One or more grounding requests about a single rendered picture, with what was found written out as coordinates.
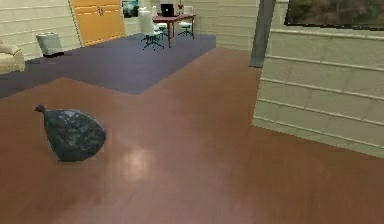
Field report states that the dark framed wall picture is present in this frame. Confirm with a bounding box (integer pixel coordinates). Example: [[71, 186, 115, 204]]
[[121, 0, 140, 19]]

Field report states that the black garbage bag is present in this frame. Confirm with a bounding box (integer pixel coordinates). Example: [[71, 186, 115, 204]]
[[34, 103, 107, 163]]

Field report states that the black laptop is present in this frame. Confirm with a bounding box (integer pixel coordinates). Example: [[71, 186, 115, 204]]
[[160, 3, 176, 18]]

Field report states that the red-brown table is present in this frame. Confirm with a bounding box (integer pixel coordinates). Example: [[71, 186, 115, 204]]
[[152, 13, 197, 49]]

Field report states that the white office chair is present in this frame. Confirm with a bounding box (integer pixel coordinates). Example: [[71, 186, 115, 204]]
[[138, 7, 165, 52]]

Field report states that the framed landscape picture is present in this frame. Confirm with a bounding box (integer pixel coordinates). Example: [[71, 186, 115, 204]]
[[283, 0, 384, 31]]

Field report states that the grey waste bin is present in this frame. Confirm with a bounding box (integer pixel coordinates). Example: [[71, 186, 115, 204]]
[[35, 31, 65, 58]]

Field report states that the orange room door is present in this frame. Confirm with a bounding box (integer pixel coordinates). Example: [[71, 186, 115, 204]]
[[70, 0, 127, 47]]

